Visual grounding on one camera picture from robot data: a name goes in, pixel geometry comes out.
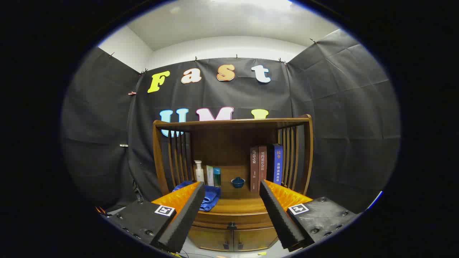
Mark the light brown book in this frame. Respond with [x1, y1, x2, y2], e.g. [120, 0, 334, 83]
[258, 145, 268, 183]

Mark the wooden drawer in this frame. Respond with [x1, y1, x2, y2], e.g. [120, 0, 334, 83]
[192, 211, 275, 230]

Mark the dark brown book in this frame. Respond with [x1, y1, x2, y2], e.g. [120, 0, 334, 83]
[250, 146, 259, 193]

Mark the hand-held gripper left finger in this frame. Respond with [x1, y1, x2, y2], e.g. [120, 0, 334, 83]
[96, 181, 206, 253]

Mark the wooden cabinet door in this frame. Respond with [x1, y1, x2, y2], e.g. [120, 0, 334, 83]
[187, 226, 234, 251]
[233, 226, 278, 251]

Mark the white pump bottle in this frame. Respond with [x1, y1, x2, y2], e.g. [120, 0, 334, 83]
[194, 160, 205, 184]

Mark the folded blue towel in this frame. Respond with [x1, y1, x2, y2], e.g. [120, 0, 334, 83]
[172, 181, 221, 212]

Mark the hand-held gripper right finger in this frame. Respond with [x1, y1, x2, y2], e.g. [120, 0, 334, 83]
[259, 180, 361, 252]

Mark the wooden cabinet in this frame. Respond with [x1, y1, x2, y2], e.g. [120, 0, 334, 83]
[152, 114, 314, 252]

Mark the wooden countertop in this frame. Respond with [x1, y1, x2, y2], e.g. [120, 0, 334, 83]
[169, 185, 302, 215]

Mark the blue book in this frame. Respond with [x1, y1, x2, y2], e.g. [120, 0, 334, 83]
[267, 144, 283, 186]

